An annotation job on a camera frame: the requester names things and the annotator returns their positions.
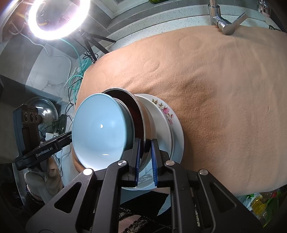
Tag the steel pot lid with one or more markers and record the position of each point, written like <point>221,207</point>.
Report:
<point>48,112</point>

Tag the peach cloth mat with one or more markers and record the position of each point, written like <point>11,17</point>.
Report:
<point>213,100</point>

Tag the person's left hand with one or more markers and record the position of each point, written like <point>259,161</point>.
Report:
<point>38,179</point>

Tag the chrome faucet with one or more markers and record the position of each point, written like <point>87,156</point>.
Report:
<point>226,26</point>

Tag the yellow plastic bottle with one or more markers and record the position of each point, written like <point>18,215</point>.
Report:
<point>259,203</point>

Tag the large steel bowl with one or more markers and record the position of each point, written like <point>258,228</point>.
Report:
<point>145,154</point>

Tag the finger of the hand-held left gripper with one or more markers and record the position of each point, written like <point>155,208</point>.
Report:
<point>66,139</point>

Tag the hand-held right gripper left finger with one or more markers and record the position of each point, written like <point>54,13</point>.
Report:
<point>138,165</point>

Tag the plain white plate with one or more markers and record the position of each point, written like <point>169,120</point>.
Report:
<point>179,143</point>

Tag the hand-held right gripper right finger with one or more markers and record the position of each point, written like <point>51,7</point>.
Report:
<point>154,165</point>

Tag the dark patterned floor mat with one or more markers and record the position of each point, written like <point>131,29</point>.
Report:
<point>145,210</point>

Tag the light blue ceramic bowl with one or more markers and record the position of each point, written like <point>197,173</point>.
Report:
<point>98,130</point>

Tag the dark green round object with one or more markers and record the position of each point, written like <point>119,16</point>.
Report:
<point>61,123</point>

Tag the black tripod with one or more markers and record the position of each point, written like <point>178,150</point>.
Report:
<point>86,35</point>

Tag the white floral plate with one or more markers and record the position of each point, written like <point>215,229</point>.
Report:
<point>164,112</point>

